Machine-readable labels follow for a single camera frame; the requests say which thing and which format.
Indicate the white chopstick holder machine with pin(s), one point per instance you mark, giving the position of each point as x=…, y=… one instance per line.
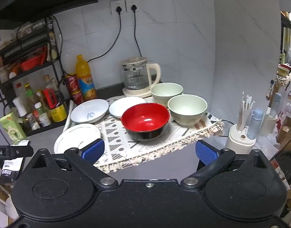
x=239, y=142

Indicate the red plastic basket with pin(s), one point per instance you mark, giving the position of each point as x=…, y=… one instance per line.
x=31, y=63

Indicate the dark bottle with red label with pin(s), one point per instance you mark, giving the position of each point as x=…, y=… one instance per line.
x=50, y=97

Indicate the black metal rack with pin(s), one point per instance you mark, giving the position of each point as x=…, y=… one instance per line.
x=55, y=52

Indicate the fringed woven shelf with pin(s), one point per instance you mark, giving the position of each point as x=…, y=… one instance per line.
x=284, y=79

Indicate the bundle of white chopsticks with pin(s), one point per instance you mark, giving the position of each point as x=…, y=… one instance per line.
x=245, y=109

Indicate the white plate with thin rim line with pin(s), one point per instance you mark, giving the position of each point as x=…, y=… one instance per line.
x=74, y=135

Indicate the brown cardboard box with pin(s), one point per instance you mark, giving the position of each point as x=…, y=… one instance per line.
x=287, y=130

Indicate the cream kettle base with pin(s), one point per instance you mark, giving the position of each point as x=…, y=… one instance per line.
x=131, y=92

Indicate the patterned fringed table cloth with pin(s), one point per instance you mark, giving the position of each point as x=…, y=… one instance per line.
x=140, y=148

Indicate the green and white carton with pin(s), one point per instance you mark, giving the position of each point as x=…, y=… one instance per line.
x=12, y=129

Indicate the pale green bowl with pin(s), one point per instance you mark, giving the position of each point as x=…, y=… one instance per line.
x=187, y=110
x=166, y=91

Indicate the white capped bottle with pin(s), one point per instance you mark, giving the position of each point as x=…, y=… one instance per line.
x=19, y=106

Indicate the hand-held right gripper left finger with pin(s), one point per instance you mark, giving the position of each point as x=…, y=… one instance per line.
x=94, y=148

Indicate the round black pot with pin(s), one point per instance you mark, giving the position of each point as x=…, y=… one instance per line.
x=286, y=166

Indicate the white wall socket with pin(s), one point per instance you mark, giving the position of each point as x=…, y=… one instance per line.
x=117, y=3
x=132, y=2

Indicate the small seasoning jar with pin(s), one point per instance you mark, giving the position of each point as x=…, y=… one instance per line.
x=32, y=122
x=44, y=120

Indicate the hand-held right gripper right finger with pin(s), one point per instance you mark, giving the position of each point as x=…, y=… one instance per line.
x=206, y=152

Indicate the white and blue bottle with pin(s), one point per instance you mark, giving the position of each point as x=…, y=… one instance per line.
x=272, y=116

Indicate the beige bowl with red rim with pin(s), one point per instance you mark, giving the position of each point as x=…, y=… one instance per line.
x=283, y=71

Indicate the clear bottle with yellow cap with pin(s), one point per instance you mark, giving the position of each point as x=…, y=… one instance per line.
x=30, y=95

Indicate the small plain white dish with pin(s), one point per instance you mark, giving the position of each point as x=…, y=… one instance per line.
x=121, y=106

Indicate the red snack can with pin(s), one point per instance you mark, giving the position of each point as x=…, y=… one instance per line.
x=74, y=86

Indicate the white bowl with blue print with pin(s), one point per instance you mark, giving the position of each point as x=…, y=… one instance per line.
x=88, y=110

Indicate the clear oil bottle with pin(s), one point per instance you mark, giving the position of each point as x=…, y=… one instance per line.
x=50, y=84

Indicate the red and black bowl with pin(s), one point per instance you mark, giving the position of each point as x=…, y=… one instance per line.
x=145, y=121

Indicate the light blue thermos bottle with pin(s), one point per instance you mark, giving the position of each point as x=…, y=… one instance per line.
x=254, y=125

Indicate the black and white packet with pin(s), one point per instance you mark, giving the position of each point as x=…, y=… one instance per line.
x=9, y=171

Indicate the orange juice bottle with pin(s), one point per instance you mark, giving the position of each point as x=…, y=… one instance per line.
x=85, y=80

